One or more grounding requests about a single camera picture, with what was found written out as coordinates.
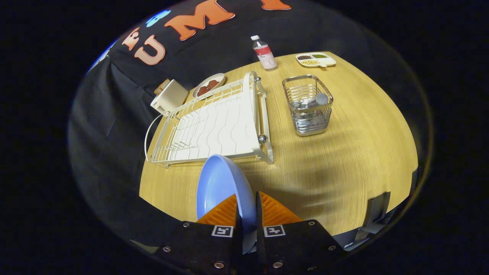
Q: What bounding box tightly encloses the white wire dish rack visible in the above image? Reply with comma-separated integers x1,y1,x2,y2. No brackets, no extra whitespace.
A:
144,71,274,168

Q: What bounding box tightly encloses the grey spoon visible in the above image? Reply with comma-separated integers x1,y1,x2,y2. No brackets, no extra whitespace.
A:
298,93,329,109

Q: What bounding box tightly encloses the white toaster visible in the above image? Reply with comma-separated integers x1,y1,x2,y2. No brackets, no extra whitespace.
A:
150,79,189,114

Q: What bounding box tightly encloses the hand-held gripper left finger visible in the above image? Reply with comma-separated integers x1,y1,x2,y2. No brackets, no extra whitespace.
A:
155,193,243,275

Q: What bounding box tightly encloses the white divided tray with beans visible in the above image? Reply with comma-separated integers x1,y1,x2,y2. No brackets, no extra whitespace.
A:
295,52,337,68

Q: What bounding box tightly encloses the clear bottle with red label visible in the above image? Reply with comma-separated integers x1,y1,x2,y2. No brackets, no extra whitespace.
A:
251,35,278,71

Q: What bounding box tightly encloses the blue plate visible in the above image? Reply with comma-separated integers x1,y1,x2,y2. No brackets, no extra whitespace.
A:
196,154,257,255

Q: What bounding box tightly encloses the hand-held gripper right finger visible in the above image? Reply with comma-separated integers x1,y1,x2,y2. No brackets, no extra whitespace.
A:
255,191,346,275

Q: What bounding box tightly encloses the beige plate with meat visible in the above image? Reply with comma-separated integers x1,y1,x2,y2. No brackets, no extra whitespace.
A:
192,73,226,99

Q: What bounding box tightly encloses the grey table frame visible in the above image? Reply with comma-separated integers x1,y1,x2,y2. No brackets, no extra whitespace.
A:
344,168,419,251

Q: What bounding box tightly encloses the black backdrop cloth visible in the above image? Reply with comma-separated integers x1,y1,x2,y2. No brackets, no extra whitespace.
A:
68,0,432,245

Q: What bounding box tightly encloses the metal wire basket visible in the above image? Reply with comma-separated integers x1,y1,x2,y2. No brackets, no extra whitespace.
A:
282,74,334,137

